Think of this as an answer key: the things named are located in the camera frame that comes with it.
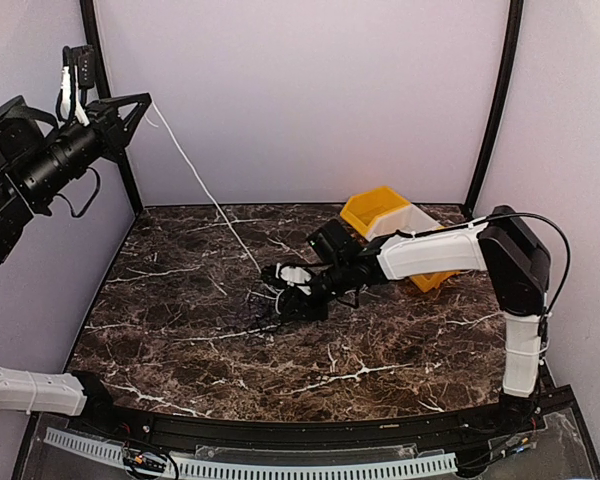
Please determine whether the white plastic bin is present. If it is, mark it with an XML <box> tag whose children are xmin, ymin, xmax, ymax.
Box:
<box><xmin>364</xmin><ymin>204</ymin><xmax>442</xmax><ymax>241</ymax></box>

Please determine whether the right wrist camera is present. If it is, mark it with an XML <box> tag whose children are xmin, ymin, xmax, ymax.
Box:
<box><xmin>261</xmin><ymin>263</ymin><xmax>312</xmax><ymax>295</ymax></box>

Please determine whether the far yellow plastic bin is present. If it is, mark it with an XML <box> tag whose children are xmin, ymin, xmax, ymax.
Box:
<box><xmin>340</xmin><ymin>186</ymin><xmax>411</xmax><ymax>238</ymax></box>

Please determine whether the black front rail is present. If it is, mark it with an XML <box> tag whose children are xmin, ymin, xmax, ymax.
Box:
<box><xmin>69</xmin><ymin>404</ymin><xmax>545</xmax><ymax>452</ymax></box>

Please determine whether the left black frame post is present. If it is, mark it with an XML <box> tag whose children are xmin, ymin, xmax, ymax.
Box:
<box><xmin>79</xmin><ymin>0</ymin><xmax>143</xmax><ymax>217</ymax></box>

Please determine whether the yellow plastic bin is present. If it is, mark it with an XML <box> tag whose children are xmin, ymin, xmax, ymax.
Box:
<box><xmin>340</xmin><ymin>186</ymin><xmax>411</xmax><ymax>238</ymax></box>
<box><xmin>410</xmin><ymin>271</ymin><xmax>459</xmax><ymax>293</ymax></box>

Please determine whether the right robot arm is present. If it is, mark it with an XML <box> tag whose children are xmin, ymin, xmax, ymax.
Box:
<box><xmin>273</xmin><ymin>205</ymin><xmax>563</xmax><ymax>434</ymax></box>

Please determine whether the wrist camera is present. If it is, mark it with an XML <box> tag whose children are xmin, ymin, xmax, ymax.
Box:
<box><xmin>55</xmin><ymin>45</ymin><xmax>95</xmax><ymax>126</ymax></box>
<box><xmin>261</xmin><ymin>263</ymin><xmax>312</xmax><ymax>295</ymax></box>

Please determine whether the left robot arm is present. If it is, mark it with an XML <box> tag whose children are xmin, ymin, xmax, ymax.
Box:
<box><xmin>0</xmin><ymin>93</ymin><xmax>152</xmax><ymax>436</ymax></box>

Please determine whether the black frame post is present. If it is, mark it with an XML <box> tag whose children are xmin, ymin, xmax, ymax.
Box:
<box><xmin>79</xmin><ymin>0</ymin><xmax>143</xmax><ymax>217</ymax></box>
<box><xmin>462</xmin><ymin>0</ymin><xmax>524</xmax><ymax>218</ymax></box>

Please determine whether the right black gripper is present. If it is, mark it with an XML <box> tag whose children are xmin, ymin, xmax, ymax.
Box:
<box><xmin>280</xmin><ymin>259</ymin><xmax>353</xmax><ymax>321</ymax></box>

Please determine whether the right black frame post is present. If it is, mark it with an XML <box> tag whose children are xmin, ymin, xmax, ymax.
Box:
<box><xmin>462</xmin><ymin>0</ymin><xmax>524</xmax><ymax>218</ymax></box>

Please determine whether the white slotted cable duct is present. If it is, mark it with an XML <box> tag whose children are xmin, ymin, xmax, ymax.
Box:
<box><xmin>44</xmin><ymin>428</ymin><xmax>457</xmax><ymax>480</ymax></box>

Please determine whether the near yellow plastic bin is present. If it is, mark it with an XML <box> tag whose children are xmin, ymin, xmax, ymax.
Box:
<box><xmin>410</xmin><ymin>271</ymin><xmax>459</xmax><ymax>293</ymax></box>

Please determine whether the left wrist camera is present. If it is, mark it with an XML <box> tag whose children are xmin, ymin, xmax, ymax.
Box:
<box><xmin>55</xmin><ymin>45</ymin><xmax>95</xmax><ymax>126</ymax></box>

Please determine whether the black cable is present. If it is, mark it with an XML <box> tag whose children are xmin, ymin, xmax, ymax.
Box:
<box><xmin>244</xmin><ymin>279</ymin><xmax>291</xmax><ymax>336</ymax></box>

